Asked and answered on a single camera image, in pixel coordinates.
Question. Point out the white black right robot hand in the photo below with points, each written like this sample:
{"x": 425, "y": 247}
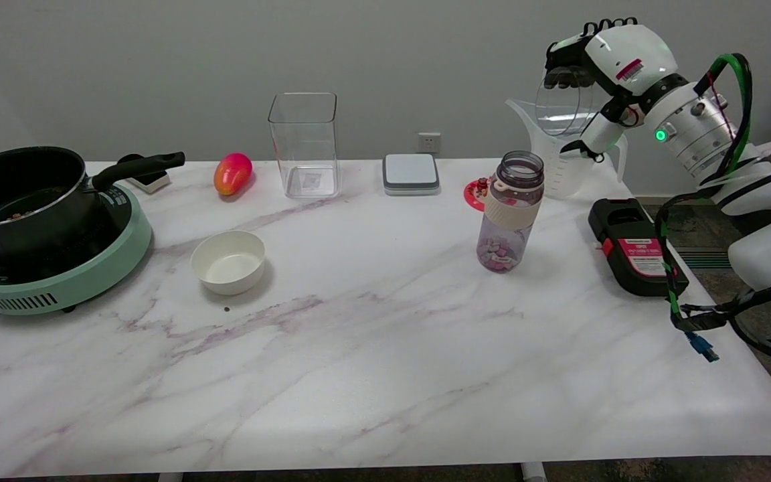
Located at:
{"x": 630, "y": 57}

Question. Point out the clear plastic cup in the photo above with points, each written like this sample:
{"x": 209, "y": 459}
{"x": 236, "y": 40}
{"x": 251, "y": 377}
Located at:
{"x": 563, "y": 107}

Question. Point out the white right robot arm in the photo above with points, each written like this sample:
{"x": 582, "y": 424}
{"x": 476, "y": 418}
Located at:
{"x": 760, "y": 201}

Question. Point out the purple water bottle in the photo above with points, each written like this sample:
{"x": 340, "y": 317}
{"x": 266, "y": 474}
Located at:
{"x": 511, "y": 207}

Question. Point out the clear measuring jug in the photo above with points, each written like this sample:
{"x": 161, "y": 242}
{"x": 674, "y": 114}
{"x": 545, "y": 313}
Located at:
{"x": 563, "y": 171}

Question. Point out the black box with red label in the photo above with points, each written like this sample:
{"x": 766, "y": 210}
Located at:
{"x": 630, "y": 251}

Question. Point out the floor vent grille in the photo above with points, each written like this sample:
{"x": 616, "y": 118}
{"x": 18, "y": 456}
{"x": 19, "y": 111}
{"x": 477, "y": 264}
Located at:
{"x": 703, "y": 259}

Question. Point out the pink white candy pile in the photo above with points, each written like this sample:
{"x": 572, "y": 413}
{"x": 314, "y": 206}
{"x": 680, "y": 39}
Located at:
{"x": 498, "y": 254}

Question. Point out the white grey kitchen scale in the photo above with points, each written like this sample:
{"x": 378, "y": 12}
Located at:
{"x": 411, "y": 173}

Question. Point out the clear square plastic container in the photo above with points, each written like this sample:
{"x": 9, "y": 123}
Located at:
{"x": 305, "y": 154}

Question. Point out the red yellow mango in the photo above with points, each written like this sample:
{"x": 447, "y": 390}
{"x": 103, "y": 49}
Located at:
{"x": 231, "y": 174}

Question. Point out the white bowl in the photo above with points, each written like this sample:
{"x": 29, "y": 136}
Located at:
{"x": 228, "y": 264}

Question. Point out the white black power adapter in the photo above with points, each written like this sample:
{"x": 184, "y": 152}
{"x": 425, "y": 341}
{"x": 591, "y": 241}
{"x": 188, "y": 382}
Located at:
{"x": 151, "y": 181}

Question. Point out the green induction cooker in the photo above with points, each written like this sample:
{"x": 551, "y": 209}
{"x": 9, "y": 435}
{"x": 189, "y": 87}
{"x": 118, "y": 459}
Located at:
{"x": 91, "y": 274}

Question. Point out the white wall outlet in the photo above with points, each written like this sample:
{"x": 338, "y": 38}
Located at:
{"x": 429, "y": 142}

